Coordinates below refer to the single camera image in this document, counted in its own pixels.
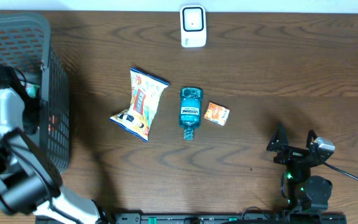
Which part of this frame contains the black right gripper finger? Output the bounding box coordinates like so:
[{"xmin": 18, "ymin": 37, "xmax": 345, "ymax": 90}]
[
  {"xmin": 306, "ymin": 129, "xmax": 318, "ymax": 149},
  {"xmin": 266, "ymin": 123, "xmax": 289, "ymax": 152}
]

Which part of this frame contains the small orange packet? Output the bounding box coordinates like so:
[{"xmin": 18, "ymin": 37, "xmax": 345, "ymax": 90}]
[{"xmin": 204, "ymin": 102, "xmax": 230, "ymax": 126}]

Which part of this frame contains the blue mouthwash bottle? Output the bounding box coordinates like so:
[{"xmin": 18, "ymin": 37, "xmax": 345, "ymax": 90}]
[{"xmin": 179, "ymin": 87, "xmax": 203, "ymax": 141}]

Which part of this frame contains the yellow snack chip bag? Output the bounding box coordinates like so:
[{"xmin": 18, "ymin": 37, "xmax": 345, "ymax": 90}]
[{"xmin": 109, "ymin": 68, "xmax": 170, "ymax": 142}]

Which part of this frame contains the light blue snack packet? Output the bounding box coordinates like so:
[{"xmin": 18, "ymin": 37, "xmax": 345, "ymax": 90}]
[{"xmin": 25, "ymin": 83, "xmax": 40, "ymax": 98}]

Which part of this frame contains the red brown candy bar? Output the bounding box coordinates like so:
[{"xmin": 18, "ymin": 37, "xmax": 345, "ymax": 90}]
[{"xmin": 48, "ymin": 114, "xmax": 60, "ymax": 133}]

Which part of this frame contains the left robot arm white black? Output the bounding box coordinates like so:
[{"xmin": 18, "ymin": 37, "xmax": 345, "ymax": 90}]
[{"xmin": 0, "ymin": 65, "xmax": 111, "ymax": 223}]

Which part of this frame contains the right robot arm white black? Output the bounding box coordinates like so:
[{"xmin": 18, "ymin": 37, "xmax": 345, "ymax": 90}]
[{"xmin": 266, "ymin": 124, "xmax": 335, "ymax": 213}]

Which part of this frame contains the white barcode scanner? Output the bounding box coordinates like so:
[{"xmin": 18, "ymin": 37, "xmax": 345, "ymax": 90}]
[{"xmin": 180, "ymin": 5, "xmax": 207, "ymax": 48}]

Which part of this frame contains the grey plastic basket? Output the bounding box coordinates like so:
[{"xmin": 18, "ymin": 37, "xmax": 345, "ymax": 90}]
[{"xmin": 0, "ymin": 12, "xmax": 70, "ymax": 172}]

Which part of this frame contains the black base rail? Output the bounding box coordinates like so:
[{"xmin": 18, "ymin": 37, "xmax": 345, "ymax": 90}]
[{"xmin": 114, "ymin": 213, "xmax": 347, "ymax": 224}]

